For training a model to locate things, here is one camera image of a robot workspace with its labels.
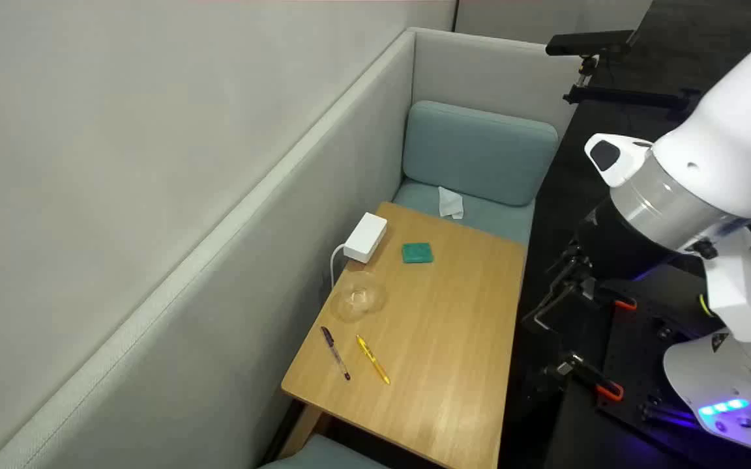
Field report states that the crumpled white tissue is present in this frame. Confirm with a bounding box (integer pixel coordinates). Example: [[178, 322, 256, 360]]
[[438, 188, 464, 219]]

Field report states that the white power adapter box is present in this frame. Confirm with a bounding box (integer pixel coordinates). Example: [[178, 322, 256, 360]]
[[341, 214, 389, 262]]

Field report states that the teal bench seat cushion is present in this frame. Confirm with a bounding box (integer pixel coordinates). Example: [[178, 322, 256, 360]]
[[394, 182, 535, 245]]

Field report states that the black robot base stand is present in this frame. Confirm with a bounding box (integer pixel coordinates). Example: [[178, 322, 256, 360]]
[[498, 0, 751, 469]]

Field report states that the black pen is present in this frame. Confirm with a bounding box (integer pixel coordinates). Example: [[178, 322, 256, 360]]
[[320, 325, 352, 381]]

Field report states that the teal seat back cushion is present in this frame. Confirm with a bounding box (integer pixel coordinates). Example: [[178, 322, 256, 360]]
[[404, 102, 560, 206]]

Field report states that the green sponge block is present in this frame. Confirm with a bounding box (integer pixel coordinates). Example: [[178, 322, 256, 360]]
[[402, 243, 433, 262]]

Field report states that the black clamp with orange handle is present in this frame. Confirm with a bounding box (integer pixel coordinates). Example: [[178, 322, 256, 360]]
[[524, 251, 638, 333], [547, 352, 625, 403]]

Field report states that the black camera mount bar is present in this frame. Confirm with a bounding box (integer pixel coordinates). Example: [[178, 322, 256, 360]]
[[544, 29, 698, 113]]

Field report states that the clear plastic cup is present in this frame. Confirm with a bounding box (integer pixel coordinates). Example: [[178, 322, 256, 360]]
[[334, 279, 385, 320]]

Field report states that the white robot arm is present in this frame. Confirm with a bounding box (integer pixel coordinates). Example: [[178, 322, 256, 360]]
[[579, 51, 751, 449]]

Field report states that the yellow marker pen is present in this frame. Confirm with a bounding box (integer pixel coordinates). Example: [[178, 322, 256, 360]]
[[354, 337, 390, 385]]

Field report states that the white adapter cable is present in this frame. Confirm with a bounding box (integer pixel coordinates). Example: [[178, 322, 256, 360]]
[[329, 243, 350, 288]]

